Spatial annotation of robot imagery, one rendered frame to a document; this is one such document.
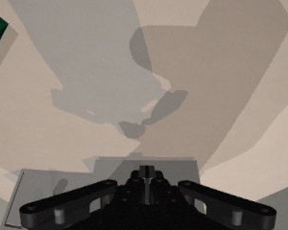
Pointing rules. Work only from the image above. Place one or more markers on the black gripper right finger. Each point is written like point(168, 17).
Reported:
point(232, 211)

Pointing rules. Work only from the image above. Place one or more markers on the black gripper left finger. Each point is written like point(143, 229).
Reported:
point(60, 211)

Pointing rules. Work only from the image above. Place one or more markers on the grey drawer front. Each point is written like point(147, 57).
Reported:
point(36, 186)
point(120, 171)

